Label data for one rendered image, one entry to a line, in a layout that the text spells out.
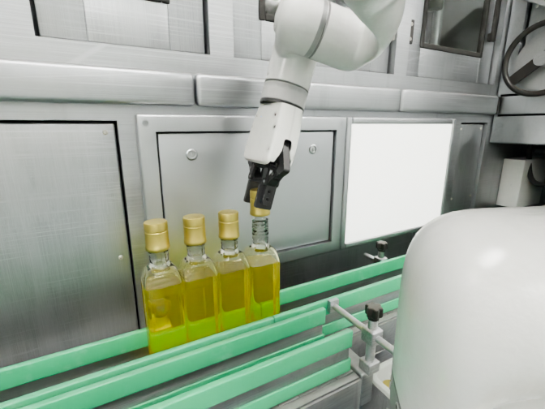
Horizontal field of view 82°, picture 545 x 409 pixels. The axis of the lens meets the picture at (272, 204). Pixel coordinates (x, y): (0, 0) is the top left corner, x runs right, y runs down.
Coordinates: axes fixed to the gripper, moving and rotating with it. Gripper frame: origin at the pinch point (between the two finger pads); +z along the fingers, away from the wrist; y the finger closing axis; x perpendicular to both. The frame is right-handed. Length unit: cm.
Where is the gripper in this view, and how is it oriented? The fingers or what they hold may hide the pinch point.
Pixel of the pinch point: (259, 194)
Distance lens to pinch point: 54.3
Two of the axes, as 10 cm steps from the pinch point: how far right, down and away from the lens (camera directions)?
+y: 4.7, 2.1, -8.6
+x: 8.5, 1.7, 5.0
